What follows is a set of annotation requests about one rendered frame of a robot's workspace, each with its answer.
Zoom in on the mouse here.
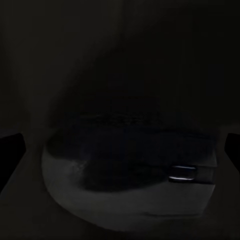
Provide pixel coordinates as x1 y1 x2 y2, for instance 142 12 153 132
41 113 218 232

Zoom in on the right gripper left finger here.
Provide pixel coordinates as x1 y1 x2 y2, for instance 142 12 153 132
0 133 26 193

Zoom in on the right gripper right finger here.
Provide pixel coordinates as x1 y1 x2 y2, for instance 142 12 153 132
224 132 240 173

